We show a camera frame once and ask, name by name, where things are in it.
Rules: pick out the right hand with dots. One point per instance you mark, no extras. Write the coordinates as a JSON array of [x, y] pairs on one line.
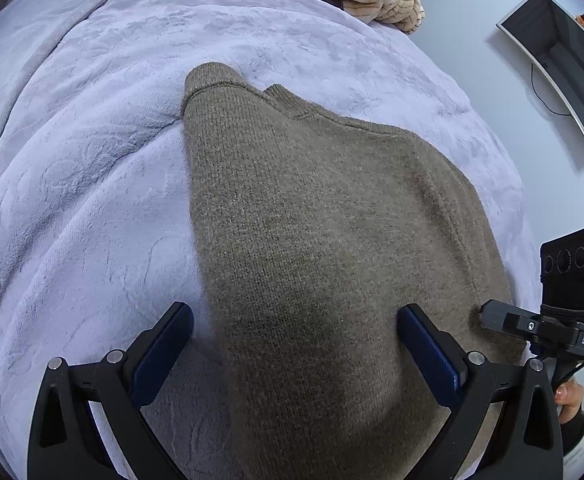
[[569, 399]]

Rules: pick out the white curved monitor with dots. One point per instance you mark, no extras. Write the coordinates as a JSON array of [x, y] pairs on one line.
[[554, 42]]

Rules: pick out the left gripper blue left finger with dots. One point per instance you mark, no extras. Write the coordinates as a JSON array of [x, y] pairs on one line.
[[154, 352]]

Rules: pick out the lavender fleece bed blanket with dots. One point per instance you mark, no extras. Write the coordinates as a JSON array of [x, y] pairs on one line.
[[95, 233]]

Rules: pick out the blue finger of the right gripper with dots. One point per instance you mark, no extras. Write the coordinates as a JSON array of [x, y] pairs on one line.
[[508, 320]]

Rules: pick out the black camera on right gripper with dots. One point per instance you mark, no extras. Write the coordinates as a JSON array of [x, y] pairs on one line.
[[562, 278]]

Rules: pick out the olive brown knit sweater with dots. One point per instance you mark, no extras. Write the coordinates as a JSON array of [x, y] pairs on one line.
[[312, 231]]

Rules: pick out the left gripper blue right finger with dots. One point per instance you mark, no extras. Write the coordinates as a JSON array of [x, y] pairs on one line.
[[437, 355]]

